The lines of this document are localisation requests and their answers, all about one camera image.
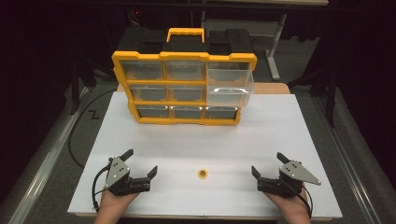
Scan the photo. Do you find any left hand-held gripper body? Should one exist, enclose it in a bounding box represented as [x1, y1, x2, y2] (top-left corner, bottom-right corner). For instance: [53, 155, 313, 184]
[104, 156, 152, 197]

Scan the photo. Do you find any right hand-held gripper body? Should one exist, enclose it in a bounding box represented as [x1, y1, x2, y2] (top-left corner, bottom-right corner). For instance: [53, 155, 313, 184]
[257, 160, 322, 199]

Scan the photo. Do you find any large clear plastic drawer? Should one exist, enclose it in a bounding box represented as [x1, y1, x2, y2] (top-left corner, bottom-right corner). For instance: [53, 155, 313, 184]
[206, 62, 255, 107]

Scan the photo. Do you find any yellow black drawer organizer cabinet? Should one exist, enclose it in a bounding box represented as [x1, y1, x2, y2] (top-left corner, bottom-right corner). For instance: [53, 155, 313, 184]
[111, 27, 258, 126]

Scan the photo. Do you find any person's left hand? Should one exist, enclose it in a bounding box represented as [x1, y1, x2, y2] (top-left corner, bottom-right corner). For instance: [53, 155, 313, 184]
[98, 189, 139, 216]

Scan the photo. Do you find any person's right hand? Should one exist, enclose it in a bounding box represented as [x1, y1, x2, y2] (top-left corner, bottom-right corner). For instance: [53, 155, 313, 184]
[263, 189, 310, 216]

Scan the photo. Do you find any white table board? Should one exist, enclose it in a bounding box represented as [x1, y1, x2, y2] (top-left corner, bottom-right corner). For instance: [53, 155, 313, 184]
[67, 91, 344, 218]

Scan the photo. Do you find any set of small clear drawers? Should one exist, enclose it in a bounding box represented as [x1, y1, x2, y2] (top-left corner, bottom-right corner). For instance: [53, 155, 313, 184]
[120, 60, 238, 120]

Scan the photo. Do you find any dark stand leg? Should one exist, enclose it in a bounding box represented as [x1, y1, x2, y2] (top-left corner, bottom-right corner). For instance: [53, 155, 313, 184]
[288, 66, 340, 129]
[68, 59, 98, 116]

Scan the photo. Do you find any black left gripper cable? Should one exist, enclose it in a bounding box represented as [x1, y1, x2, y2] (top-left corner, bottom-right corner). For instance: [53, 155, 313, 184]
[91, 163, 112, 213]

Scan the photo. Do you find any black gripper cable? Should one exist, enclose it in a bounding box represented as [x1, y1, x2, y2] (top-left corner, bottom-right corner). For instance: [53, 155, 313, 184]
[91, 163, 112, 213]
[288, 179, 314, 218]

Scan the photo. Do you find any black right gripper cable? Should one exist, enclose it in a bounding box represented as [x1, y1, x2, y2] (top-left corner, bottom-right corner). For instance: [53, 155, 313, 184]
[288, 179, 314, 218]

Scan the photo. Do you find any aluminium floor rail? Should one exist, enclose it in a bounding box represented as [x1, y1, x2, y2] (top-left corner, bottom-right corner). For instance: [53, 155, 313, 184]
[7, 87, 90, 224]
[311, 92, 376, 224]

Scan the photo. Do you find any black floor cable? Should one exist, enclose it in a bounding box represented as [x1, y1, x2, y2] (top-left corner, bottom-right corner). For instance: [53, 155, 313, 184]
[67, 88, 118, 170]

